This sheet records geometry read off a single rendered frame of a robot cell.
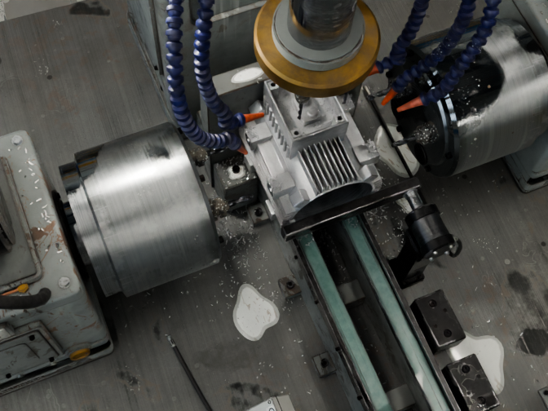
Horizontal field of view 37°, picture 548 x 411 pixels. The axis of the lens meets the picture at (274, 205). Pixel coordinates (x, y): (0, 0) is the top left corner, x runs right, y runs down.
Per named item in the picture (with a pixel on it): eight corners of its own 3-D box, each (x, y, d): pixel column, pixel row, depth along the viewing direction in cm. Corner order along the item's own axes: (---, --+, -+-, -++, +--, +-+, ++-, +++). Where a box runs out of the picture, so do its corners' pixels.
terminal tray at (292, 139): (260, 103, 141) (262, 81, 134) (316, 85, 143) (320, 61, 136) (288, 162, 137) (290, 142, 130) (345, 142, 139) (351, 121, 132)
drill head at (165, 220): (2, 221, 147) (-40, 159, 124) (195, 155, 154) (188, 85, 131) (42, 349, 138) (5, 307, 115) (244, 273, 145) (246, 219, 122)
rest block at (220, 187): (214, 187, 164) (212, 161, 153) (246, 175, 165) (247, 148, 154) (224, 213, 162) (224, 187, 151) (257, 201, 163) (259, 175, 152)
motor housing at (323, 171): (237, 152, 154) (237, 100, 137) (329, 120, 158) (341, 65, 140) (278, 245, 147) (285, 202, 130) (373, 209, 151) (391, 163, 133)
